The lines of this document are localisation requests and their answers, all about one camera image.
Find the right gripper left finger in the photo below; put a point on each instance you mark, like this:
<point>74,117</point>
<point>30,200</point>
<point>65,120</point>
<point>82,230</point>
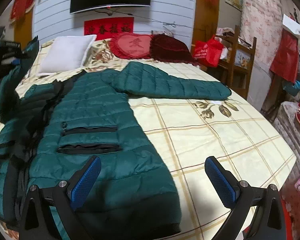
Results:
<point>37,221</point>

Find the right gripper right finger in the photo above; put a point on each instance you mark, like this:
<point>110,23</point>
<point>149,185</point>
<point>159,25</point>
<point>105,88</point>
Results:
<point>268,221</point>

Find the dark green puffer jacket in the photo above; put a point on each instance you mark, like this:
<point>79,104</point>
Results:
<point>53,130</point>

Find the red chinese knot hanging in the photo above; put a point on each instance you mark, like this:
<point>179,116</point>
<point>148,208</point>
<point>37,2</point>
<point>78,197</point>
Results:
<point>20,8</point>

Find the white pillow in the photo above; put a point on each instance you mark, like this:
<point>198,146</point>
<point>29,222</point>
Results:
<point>66,53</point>

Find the red calligraphy banner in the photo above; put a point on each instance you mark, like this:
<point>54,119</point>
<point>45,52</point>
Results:
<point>105,28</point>

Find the red heart-shaped cushion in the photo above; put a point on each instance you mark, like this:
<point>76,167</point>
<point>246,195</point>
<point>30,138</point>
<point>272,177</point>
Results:
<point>131,46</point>

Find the floral plaid bed sheet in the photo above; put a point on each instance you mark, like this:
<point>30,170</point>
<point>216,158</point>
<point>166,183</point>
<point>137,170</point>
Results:
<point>185,132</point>

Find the wooden shelf rack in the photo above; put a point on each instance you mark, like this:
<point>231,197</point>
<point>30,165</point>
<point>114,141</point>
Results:
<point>236,68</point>

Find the dark red velvet cushion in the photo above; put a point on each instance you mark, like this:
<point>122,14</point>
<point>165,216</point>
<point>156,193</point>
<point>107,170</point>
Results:
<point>164,48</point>

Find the red hanging cloth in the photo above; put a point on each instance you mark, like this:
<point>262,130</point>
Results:
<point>285,62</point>

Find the red shopping bag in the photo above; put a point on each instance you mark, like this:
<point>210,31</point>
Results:
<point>208,53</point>

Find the floral pink curtain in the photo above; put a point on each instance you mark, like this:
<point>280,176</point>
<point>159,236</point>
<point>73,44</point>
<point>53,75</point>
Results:
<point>262,19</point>

